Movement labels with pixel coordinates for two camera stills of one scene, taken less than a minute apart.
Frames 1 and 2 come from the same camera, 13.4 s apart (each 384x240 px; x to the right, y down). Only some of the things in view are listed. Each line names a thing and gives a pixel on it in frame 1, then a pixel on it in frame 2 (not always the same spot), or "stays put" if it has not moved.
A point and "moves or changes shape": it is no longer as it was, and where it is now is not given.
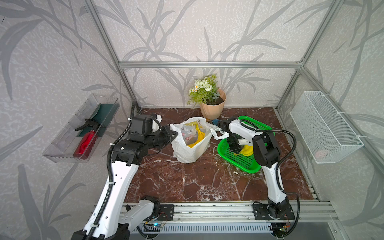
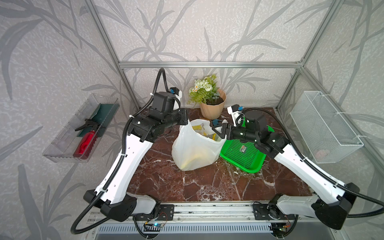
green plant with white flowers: (204, 91) stays put
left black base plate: (166, 212) stays put
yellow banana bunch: (246, 150) to (198, 127)
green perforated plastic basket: (248, 163) stays put
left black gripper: (166, 130) to (183, 115)
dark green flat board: (102, 116) stays put
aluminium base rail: (306, 213) stays put
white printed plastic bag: (182, 135) moves or changes shape
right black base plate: (263, 212) stays put
